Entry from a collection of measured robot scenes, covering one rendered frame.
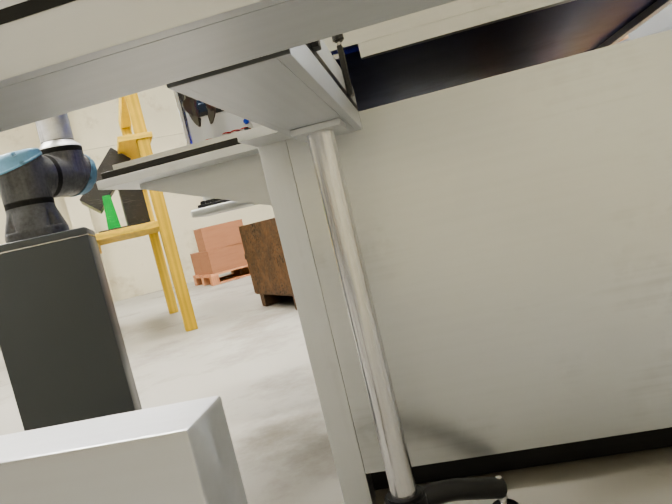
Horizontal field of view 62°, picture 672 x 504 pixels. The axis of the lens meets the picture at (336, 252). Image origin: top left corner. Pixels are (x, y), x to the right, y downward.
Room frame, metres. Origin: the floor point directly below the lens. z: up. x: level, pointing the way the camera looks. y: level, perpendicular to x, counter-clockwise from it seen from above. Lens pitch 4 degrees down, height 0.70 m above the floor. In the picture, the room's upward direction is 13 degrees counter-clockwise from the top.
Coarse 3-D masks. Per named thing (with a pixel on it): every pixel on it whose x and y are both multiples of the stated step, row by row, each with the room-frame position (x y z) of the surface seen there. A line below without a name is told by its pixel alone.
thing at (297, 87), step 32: (256, 64) 0.54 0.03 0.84; (288, 64) 0.57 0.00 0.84; (320, 64) 0.74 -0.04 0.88; (192, 96) 0.60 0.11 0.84; (224, 96) 0.64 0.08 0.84; (256, 96) 0.67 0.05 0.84; (288, 96) 0.71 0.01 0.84; (320, 96) 0.76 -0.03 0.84; (352, 96) 1.05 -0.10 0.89; (288, 128) 0.96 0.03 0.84; (352, 128) 1.16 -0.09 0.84
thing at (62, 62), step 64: (0, 0) 0.42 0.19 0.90; (64, 0) 0.42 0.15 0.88; (128, 0) 0.41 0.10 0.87; (192, 0) 0.40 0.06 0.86; (256, 0) 0.39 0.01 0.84; (320, 0) 0.42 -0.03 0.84; (384, 0) 0.45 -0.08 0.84; (448, 0) 0.49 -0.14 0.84; (0, 64) 0.43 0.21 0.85; (64, 64) 0.42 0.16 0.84; (128, 64) 0.46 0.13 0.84; (192, 64) 0.50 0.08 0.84; (0, 128) 0.55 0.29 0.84
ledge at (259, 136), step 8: (256, 128) 1.10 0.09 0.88; (264, 128) 1.10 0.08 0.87; (240, 136) 1.11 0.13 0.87; (248, 136) 1.11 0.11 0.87; (256, 136) 1.10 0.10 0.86; (264, 136) 1.11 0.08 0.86; (272, 136) 1.14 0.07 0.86; (280, 136) 1.16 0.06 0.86; (288, 136) 1.19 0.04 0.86; (248, 144) 1.17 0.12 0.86; (256, 144) 1.19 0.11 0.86; (264, 144) 1.22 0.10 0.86
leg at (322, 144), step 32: (320, 128) 0.98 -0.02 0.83; (320, 160) 1.00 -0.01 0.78; (320, 192) 1.02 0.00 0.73; (352, 224) 1.01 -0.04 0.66; (352, 256) 1.00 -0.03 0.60; (352, 288) 1.00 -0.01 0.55; (352, 320) 1.01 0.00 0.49; (384, 352) 1.02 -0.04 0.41; (384, 384) 1.00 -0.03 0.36; (384, 416) 1.00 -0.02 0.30; (384, 448) 1.01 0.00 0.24
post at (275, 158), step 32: (288, 160) 1.23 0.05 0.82; (288, 192) 1.24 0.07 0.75; (288, 224) 1.24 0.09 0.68; (288, 256) 1.24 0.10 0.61; (320, 288) 1.23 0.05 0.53; (320, 320) 1.24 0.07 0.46; (320, 352) 1.24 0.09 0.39; (320, 384) 1.24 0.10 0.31; (352, 448) 1.24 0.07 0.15; (352, 480) 1.24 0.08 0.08
